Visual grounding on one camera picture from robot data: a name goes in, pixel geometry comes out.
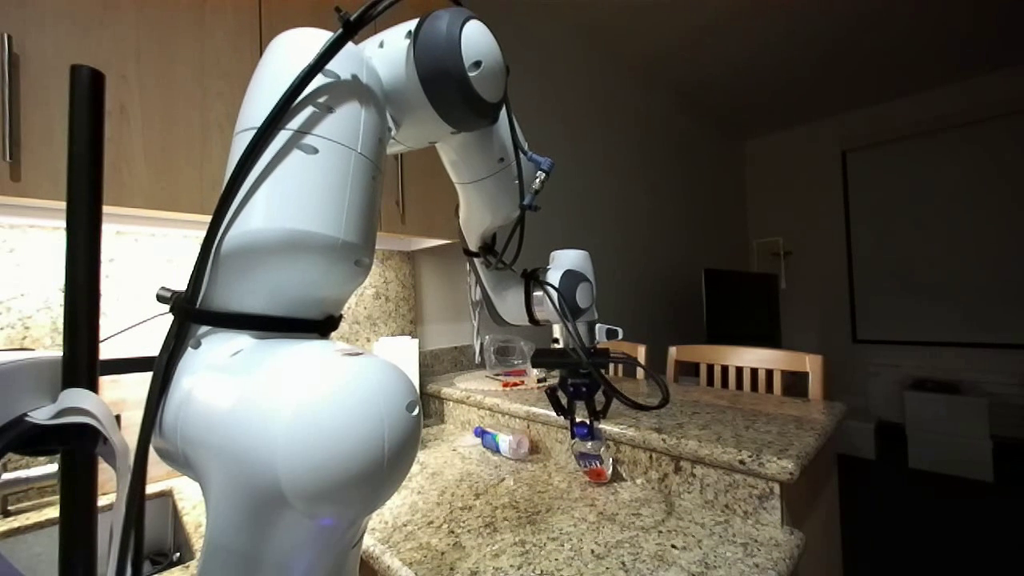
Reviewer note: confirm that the small bottle blue cap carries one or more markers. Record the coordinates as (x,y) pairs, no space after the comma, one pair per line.
(504,441)

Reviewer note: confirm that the black vertical pole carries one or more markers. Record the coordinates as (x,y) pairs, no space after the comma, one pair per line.
(82,315)

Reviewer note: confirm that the wooden wall cabinets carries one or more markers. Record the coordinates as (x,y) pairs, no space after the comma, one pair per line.
(175,81)

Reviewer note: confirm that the dark monitor screen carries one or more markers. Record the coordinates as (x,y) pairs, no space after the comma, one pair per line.
(741,308)

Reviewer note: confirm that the wooden chair right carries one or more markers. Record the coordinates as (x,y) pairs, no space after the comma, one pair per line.
(745,370)

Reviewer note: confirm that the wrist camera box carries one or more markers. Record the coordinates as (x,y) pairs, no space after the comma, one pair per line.
(604,332)

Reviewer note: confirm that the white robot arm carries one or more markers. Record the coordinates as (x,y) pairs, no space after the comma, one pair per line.
(296,439)

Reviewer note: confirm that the wooden chair left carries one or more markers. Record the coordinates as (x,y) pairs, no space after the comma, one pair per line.
(628,359)

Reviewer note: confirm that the wooden chair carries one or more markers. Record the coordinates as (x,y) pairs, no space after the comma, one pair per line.
(745,370)
(628,359)

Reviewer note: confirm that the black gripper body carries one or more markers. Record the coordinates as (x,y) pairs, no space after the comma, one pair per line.
(572,371)

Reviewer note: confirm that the plate with red food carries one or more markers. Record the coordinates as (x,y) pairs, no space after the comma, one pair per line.
(521,377)

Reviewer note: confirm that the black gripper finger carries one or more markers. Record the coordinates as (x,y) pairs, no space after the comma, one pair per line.
(597,403)
(556,403)

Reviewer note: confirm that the clear glass bowl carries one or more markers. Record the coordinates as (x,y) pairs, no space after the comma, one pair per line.
(507,354)

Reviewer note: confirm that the paper towel roll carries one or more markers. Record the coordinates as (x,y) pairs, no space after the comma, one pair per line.
(405,354)

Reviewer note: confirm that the clear bottle blue cap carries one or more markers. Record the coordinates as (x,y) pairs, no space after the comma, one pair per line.
(589,453)

